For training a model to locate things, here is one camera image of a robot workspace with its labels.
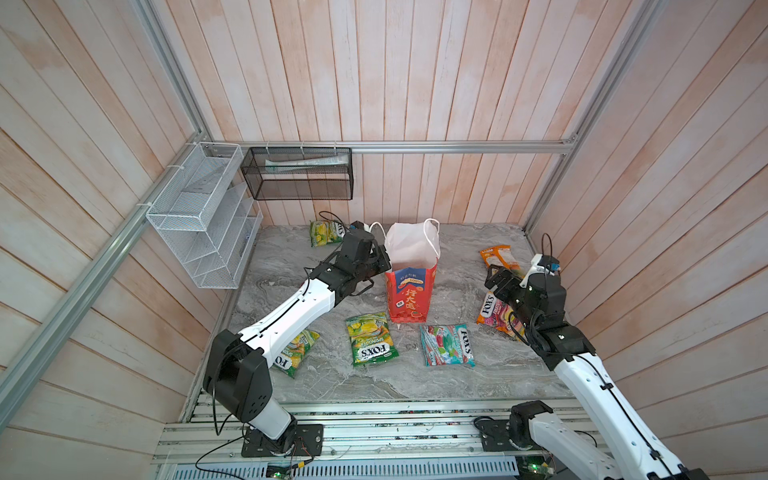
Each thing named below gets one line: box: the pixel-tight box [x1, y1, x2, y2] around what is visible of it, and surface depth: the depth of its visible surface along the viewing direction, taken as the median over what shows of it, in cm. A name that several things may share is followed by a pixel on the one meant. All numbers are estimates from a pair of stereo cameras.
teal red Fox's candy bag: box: [420, 324, 476, 367], surface depth 89 cm
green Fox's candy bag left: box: [272, 329, 321, 379], surface depth 87 cm
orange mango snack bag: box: [479, 245, 525, 279], surface depth 112 cm
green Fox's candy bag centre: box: [346, 312, 400, 366], surface depth 90 cm
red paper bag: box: [384, 219, 441, 323], surface depth 90 cm
